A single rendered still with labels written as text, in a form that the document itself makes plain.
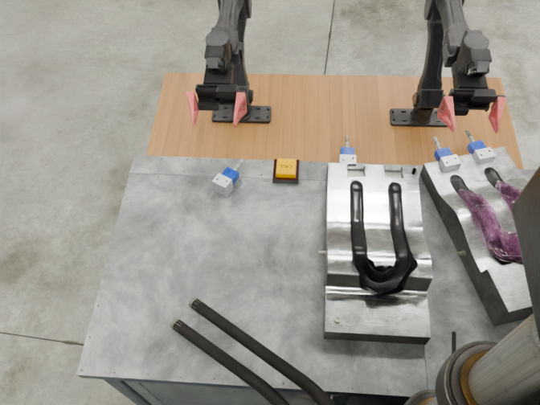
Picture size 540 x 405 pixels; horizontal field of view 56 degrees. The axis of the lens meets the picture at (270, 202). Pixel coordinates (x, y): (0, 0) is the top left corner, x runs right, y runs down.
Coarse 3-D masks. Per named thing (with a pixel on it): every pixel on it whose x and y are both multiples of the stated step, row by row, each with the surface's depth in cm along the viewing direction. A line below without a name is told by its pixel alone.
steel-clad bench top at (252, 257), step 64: (128, 192) 158; (192, 192) 158; (256, 192) 157; (320, 192) 156; (128, 256) 147; (192, 256) 146; (256, 256) 145; (320, 256) 144; (448, 256) 143; (128, 320) 136; (192, 320) 136; (256, 320) 135; (320, 320) 135; (448, 320) 133; (320, 384) 126; (384, 384) 125
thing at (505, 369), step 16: (528, 320) 41; (512, 336) 44; (528, 336) 40; (496, 352) 47; (512, 352) 43; (528, 352) 40; (480, 368) 51; (496, 368) 46; (512, 368) 43; (528, 368) 41; (480, 384) 50; (496, 384) 47; (512, 384) 45; (528, 384) 43; (432, 400) 69; (480, 400) 52; (496, 400) 49; (512, 400) 47; (528, 400) 45
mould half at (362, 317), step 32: (384, 192) 145; (416, 192) 144; (384, 224) 140; (416, 224) 139; (352, 256) 129; (384, 256) 129; (416, 256) 129; (352, 288) 132; (416, 288) 130; (352, 320) 128; (384, 320) 128; (416, 320) 128
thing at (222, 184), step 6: (240, 162) 159; (228, 168) 157; (234, 168) 158; (222, 174) 154; (228, 174) 156; (234, 174) 156; (216, 180) 153; (222, 180) 153; (228, 180) 153; (234, 180) 156; (216, 186) 154; (222, 186) 152; (228, 186) 153; (222, 192) 155; (228, 192) 155
